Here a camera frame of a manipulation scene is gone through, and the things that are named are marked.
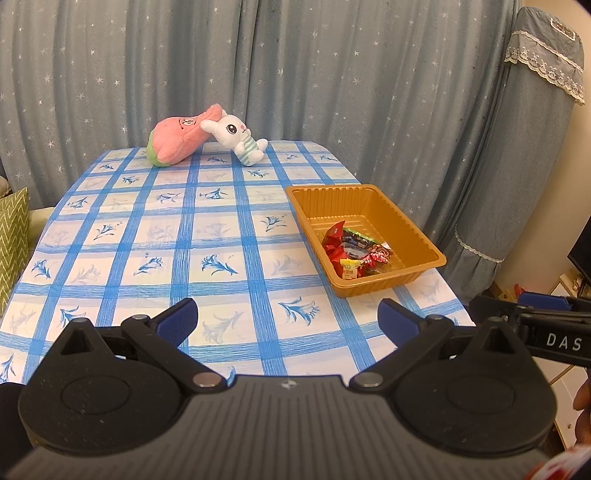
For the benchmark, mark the red square snack packet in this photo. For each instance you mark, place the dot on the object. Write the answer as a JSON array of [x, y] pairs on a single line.
[[336, 256]]

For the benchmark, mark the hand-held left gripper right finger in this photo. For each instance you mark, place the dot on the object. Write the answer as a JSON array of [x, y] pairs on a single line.
[[397, 321]]

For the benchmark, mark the grey lace-trimmed appliance cover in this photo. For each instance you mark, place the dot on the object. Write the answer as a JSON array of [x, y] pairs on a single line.
[[531, 138]]

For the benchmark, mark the pink plush toy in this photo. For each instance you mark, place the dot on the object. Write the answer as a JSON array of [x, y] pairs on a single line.
[[178, 138]]

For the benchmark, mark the green dark snack packet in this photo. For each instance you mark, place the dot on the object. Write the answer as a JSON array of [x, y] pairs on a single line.
[[358, 235]]

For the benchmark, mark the black monitor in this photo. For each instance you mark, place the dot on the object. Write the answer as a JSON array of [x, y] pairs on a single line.
[[581, 258]]

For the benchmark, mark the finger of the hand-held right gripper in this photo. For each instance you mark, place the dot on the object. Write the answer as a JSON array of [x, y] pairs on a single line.
[[545, 302], [494, 308]]

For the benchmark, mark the silver dark snack packet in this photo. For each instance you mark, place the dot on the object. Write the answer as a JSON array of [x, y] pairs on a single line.
[[355, 250]]

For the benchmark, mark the blue checked tablecloth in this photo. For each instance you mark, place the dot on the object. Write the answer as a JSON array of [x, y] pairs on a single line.
[[184, 240]]

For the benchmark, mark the yellow candy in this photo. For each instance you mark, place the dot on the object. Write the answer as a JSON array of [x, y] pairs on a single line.
[[349, 270]]

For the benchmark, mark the light green sofa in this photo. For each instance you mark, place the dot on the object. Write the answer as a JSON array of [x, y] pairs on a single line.
[[39, 226]]

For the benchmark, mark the person's right hand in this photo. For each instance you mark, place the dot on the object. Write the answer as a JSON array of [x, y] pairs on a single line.
[[584, 401]]

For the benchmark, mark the grey star curtain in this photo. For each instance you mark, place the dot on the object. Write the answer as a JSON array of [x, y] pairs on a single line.
[[323, 69]]

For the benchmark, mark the white rabbit plush toy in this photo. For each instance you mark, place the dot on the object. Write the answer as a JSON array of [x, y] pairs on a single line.
[[233, 131]]

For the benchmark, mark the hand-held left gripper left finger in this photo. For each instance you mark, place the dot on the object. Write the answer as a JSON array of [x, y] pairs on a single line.
[[178, 323]]

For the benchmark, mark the orange plastic tray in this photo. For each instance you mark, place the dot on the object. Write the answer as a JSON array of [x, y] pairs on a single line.
[[406, 240]]

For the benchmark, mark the beige pillow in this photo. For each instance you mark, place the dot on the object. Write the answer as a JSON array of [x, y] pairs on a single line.
[[3, 185]]

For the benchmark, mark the dark red candy packet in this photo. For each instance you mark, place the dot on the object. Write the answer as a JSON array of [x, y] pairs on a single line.
[[378, 254]]

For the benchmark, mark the red white blurry object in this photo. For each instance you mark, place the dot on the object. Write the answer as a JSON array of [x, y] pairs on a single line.
[[563, 466]]

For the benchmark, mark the green zigzag cushion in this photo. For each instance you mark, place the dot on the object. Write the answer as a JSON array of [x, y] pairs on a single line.
[[14, 240]]

